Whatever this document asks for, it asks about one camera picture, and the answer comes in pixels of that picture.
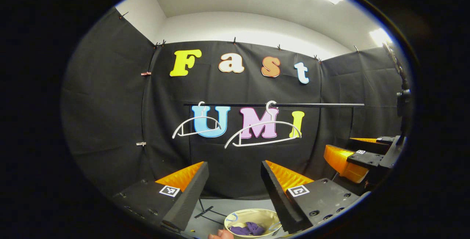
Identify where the black backdrop cloth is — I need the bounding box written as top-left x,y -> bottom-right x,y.
61,7 -> 408,199

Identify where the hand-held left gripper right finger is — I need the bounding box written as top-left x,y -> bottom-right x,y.
260,160 -> 362,234

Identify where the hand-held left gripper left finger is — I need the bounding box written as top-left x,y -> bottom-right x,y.
109,161 -> 210,232

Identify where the purple corduroy shirt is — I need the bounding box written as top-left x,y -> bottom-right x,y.
229,222 -> 265,236

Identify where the cream laundry hamper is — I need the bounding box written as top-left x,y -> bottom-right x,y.
224,209 -> 282,239

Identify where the black clothes rack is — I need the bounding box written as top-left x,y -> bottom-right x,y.
183,102 -> 366,227

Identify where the white plastic hanger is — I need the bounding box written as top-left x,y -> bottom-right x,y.
224,101 -> 302,149
172,101 -> 223,139

